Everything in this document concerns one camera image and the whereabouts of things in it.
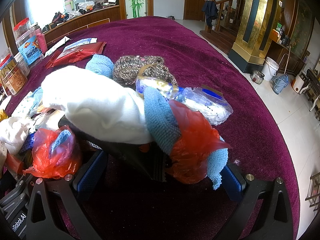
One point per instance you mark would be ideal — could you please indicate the blue watering can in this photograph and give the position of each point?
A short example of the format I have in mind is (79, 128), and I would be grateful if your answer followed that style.
(279, 83)

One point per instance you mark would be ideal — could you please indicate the metal kettle pot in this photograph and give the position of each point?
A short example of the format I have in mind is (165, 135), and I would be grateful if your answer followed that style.
(257, 77)

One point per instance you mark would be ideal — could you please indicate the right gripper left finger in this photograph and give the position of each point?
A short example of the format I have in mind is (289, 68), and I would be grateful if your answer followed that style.
(54, 212)

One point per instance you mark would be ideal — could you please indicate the red lid clear jar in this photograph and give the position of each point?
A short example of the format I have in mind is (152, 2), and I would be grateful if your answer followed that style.
(22, 27)

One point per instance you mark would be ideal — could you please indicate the blue white plastic packet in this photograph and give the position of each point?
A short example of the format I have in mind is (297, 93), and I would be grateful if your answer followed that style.
(213, 106)

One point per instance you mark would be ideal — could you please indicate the white plastic bucket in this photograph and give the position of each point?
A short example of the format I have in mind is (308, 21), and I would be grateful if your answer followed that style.
(270, 69)

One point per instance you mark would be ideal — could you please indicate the blue white flat packet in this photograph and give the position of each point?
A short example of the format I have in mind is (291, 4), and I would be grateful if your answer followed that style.
(79, 43)

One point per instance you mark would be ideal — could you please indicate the wooden stair railing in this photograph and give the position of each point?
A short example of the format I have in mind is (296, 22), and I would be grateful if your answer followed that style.
(223, 32)

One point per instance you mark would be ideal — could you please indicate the light blue towel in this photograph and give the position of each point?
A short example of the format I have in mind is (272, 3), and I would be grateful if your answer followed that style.
(101, 65)

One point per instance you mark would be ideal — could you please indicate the white fleece cloth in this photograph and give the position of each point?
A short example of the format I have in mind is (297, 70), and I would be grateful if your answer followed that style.
(97, 105)

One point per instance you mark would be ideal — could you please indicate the clear jar blue label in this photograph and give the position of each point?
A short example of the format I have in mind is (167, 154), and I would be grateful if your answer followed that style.
(29, 48)

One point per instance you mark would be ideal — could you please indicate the brown knitted yarn bundle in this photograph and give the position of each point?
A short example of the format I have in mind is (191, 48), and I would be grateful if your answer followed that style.
(128, 68)

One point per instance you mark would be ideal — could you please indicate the red foil pouch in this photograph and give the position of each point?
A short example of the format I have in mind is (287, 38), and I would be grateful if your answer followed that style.
(75, 54)

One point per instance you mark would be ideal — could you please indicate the white paper leaflet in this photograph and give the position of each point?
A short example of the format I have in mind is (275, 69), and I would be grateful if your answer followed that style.
(57, 45)

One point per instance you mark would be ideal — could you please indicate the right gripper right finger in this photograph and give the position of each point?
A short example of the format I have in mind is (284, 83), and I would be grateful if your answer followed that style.
(266, 201)

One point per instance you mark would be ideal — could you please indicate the small red bag blue cloth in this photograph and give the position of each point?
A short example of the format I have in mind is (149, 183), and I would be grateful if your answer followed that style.
(55, 153)

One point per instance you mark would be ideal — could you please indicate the clear jar brown label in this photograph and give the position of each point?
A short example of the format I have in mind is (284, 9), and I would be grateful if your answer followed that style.
(12, 77)

